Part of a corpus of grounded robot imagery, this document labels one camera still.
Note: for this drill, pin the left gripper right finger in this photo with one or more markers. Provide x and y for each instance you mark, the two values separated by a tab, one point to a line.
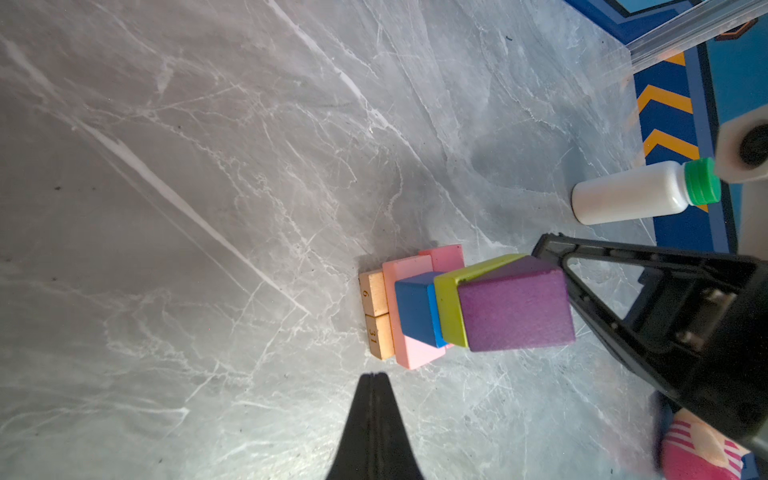
393	457

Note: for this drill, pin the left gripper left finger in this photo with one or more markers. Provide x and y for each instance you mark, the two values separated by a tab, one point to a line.
352	456

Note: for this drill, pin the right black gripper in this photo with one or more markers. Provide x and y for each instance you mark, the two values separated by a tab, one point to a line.
697	330

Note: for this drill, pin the purple block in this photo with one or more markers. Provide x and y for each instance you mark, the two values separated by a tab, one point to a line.
521	305

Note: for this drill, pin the light pink block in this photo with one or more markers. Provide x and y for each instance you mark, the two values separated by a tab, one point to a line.
410	353

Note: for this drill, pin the lime green block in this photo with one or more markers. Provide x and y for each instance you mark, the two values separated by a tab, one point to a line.
448	300

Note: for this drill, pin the natural wood block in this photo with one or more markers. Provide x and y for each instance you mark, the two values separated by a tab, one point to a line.
380	337
373	293

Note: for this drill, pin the dark blue cube block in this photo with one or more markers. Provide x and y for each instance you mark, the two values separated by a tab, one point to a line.
418	310

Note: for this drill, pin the white bottle green cap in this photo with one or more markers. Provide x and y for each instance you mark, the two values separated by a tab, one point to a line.
660	189

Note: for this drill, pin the pink plush doll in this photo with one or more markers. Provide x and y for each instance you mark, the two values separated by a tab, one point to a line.
692	449

